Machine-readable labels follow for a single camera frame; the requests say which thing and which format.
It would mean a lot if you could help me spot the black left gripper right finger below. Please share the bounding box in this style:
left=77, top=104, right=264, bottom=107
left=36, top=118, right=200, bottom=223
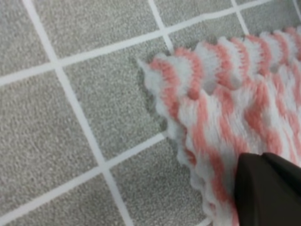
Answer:
left=261, top=153, right=301, bottom=187

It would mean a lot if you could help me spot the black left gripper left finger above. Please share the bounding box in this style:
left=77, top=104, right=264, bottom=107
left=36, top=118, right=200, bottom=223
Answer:
left=234, top=153, right=301, bottom=226

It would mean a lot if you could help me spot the pink white wavy striped towel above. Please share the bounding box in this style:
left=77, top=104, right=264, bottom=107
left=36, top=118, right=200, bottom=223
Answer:
left=138, top=27, right=301, bottom=226

